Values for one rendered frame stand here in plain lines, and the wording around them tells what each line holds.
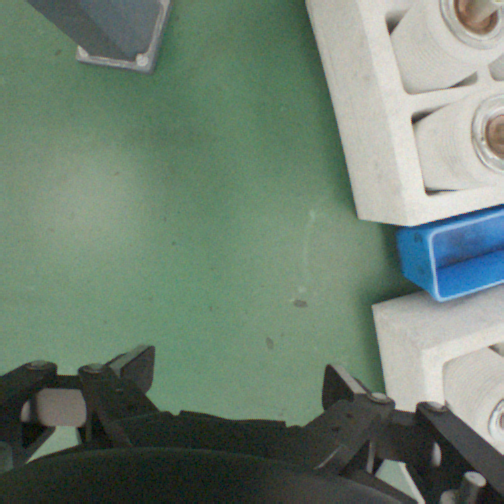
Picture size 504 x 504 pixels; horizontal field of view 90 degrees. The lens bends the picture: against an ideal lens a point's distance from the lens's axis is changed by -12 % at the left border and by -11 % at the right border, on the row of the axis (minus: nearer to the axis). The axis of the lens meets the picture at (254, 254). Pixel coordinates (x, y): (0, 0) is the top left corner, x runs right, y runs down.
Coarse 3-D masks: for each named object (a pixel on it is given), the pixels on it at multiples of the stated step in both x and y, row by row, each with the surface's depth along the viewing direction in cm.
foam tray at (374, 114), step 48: (336, 0) 32; (384, 0) 27; (336, 48) 37; (384, 48) 28; (336, 96) 43; (384, 96) 29; (432, 96) 29; (384, 144) 32; (384, 192) 36; (432, 192) 36; (480, 192) 30
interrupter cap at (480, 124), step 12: (492, 96) 22; (480, 108) 22; (492, 108) 22; (480, 120) 22; (492, 120) 22; (480, 132) 22; (492, 132) 23; (480, 144) 23; (492, 144) 23; (480, 156) 23; (492, 156) 23; (492, 168) 23
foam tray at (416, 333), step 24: (384, 312) 47; (408, 312) 45; (432, 312) 42; (456, 312) 40; (480, 312) 37; (384, 336) 48; (408, 336) 38; (432, 336) 36; (456, 336) 34; (480, 336) 33; (384, 360) 51; (408, 360) 39; (432, 360) 34; (408, 384) 41; (432, 384) 35; (408, 408) 43; (408, 480) 50
